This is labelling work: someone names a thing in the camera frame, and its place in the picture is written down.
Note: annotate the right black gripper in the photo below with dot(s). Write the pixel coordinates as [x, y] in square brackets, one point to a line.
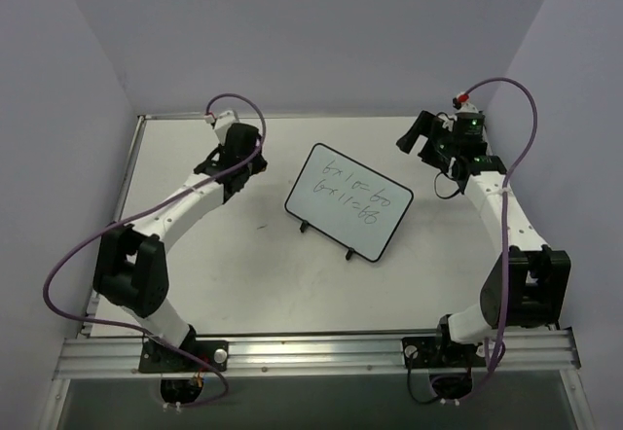
[433, 134]

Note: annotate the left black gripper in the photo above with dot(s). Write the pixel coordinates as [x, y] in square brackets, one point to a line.
[226, 169]

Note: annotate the small white whiteboard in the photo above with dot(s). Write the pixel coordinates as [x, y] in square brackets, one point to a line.
[348, 201]

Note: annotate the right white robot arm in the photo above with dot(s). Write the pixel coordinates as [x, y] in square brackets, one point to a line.
[527, 284]

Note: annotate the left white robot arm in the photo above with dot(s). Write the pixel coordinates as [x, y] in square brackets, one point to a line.
[131, 269]

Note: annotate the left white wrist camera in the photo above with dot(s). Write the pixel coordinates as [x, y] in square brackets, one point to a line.
[221, 124]

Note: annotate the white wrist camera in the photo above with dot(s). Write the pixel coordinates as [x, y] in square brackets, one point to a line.
[462, 104]
[221, 124]

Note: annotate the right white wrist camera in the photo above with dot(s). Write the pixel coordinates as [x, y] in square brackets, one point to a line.
[462, 104]

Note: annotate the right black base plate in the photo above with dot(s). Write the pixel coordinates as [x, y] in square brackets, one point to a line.
[429, 352]

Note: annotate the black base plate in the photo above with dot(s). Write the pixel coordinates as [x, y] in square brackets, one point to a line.
[429, 352]
[158, 359]

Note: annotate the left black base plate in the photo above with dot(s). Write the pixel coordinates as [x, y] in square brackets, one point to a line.
[158, 359]

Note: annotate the aluminium mounting rail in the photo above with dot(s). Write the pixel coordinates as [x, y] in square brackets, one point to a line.
[328, 355]

